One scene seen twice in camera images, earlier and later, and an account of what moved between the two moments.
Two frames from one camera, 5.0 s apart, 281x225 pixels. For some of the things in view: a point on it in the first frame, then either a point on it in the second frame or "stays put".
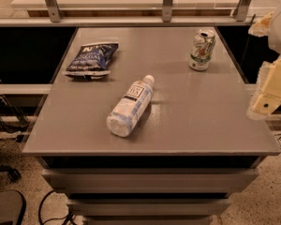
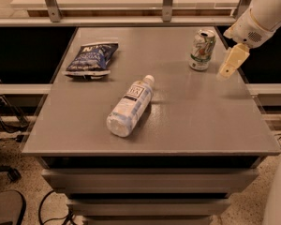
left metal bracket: (51, 3) stays put
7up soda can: (201, 49) stays put
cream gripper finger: (273, 86) → (236, 56)
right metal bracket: (242, 8) stays put
